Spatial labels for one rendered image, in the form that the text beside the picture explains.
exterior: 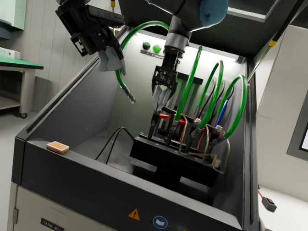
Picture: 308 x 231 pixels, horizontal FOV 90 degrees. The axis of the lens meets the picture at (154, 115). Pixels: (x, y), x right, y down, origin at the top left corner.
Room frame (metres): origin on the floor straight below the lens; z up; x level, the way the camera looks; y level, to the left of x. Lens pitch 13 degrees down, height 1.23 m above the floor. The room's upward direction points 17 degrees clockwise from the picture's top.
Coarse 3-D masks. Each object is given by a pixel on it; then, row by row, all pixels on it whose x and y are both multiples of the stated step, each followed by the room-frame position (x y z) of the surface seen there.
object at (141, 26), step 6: (144, 24) 0.54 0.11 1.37; (150, 24) 0.56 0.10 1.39; (156, 24) 0.59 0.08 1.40; (162, 24) 0.62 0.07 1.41; (132, 30) 0.51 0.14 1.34; (138, 30) 0.52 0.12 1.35; (168, 30) 0.67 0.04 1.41; (126, 36) 0.50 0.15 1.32; (132, 36) 0.51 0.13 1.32; (126, 42) 0.49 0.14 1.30; (120, 78) 0.50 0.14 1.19; (120, 84) 0.51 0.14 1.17
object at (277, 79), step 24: (264, 48) 0.77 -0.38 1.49; (288, 48) 0.64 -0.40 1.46; (264, 72) 0.66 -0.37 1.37; (288, 72) 0.61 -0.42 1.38; (264, 96) 0.59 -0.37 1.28; (288, 96) 0.59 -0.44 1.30; (264, 120) 0.57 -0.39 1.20; (288, 120) 0.57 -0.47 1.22; (264, 144) 0.55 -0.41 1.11; (288, 144) 0.54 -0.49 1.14; (264, 168) 0.53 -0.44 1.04; (288, 168) 0.52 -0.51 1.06; (288, 192) 0.50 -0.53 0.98
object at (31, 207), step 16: (32, 192) 0.39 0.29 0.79; (16, 208) 0.39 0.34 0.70; (32, 208) 0.39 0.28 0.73; (48, 208) 0.38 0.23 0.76; (64, 208) 0.37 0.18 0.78; (16, 224) 0.39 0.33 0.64; (32, 224) 0.39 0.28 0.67; (48, 224) 0.38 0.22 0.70; (64, 224) 0.37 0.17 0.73; (80, 224) 0.36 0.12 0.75; (96, 224) 0.36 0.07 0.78
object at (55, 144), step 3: (51, 144) 0.40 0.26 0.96; (54, 144) 0.40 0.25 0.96; (57, 144) 0.40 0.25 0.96; (60, 144) 0.41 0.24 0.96; (48, 147) 0.39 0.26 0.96; (57, 147) 0.39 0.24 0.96; (60, 147) 0.40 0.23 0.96; (63, 147) 0.40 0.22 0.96; (54, 150) 0.39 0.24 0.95; (57, 150) 0.39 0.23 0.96; (66, 150) 0.40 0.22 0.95; (60, 153) 0.38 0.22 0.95
